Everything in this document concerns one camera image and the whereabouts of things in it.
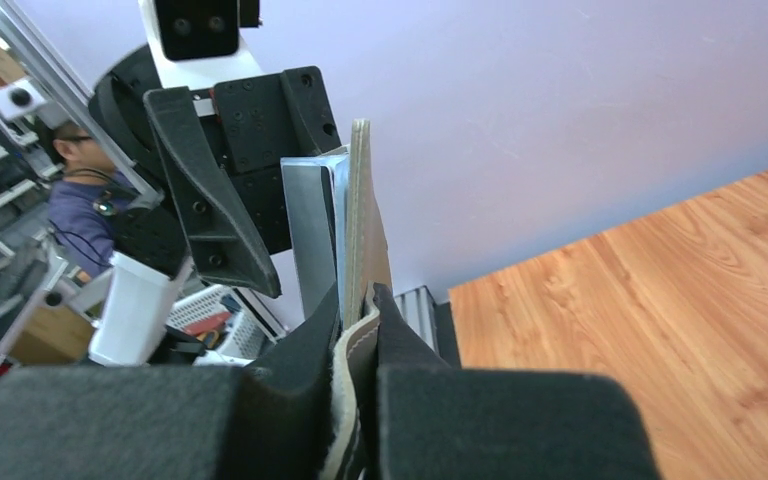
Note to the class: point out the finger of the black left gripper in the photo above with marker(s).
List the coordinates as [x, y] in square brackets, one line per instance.
[224, 243]

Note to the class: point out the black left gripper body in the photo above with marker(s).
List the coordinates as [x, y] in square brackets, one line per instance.
[252, 124]

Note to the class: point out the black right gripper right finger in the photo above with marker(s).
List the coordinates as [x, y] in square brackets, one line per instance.
[427, 419]

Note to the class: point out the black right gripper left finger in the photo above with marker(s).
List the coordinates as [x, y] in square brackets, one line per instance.
[267, 420]

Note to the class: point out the white plastic container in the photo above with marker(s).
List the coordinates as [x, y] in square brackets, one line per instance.
[135, 312]

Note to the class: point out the person in purple shirt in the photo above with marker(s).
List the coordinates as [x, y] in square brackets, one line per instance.
[89, 180]

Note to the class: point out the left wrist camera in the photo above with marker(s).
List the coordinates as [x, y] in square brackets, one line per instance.
[198, 43]

